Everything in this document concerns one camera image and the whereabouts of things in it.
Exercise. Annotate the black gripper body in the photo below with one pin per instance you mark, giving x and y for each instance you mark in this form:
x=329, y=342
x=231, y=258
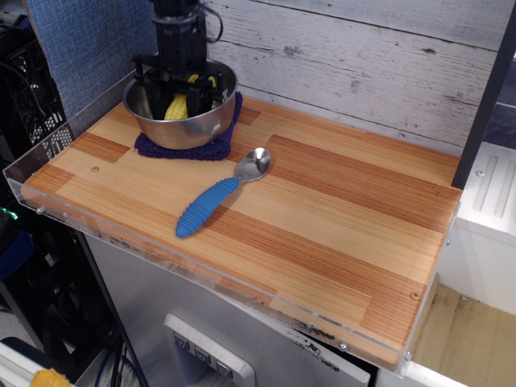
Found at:
x=152, y=67

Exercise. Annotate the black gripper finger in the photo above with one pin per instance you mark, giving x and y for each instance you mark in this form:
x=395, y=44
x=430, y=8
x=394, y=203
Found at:
x=201, y=98
x=159, y=97

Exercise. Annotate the yellow plastic corn cob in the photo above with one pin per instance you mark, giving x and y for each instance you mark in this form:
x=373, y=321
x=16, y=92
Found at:
x=178, y=106

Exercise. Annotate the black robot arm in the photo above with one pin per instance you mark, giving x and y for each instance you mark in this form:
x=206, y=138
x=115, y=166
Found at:
x=180, y=66

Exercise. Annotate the stainless steel bowl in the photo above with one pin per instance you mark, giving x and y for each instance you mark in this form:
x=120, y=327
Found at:
x=183, y=133

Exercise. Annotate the dark purple knitted cloth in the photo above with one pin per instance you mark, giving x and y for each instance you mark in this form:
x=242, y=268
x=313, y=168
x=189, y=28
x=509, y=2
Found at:
x=216, y=150

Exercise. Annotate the blue fabric panel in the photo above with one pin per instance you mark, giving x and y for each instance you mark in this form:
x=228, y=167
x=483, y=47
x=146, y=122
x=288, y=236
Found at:
x=89, y=45

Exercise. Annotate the black plastic crate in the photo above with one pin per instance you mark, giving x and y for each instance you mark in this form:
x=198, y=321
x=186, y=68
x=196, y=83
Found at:
x=36, y=99

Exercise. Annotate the clear acrylic tray guard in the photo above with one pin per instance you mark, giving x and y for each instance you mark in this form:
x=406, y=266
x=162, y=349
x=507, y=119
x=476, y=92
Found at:
x=338, y=240

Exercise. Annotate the stainless steel toy fridge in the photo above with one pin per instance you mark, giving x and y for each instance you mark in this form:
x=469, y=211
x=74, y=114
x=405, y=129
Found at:
x=161, y=313

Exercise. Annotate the yellow object at bottom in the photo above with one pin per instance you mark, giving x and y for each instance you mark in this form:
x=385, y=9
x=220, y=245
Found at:
x=49, y=378

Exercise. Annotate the white plastic toy sink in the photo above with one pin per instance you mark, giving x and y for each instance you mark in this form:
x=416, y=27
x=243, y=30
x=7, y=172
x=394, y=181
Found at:
x=478, y=258

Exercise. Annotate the black vertical post left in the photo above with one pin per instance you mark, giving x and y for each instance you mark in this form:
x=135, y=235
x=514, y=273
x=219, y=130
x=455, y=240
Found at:
x=180, y=30

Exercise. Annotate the black vertical post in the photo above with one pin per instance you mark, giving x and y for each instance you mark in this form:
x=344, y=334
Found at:
x=501, y=67
x=180, y=30

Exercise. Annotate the blue handled metal spoon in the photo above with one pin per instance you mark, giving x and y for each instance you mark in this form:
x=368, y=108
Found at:
x=252, y=167

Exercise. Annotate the black vertical post right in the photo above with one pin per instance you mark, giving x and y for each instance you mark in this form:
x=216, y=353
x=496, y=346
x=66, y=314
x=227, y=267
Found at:
x=501, y=67

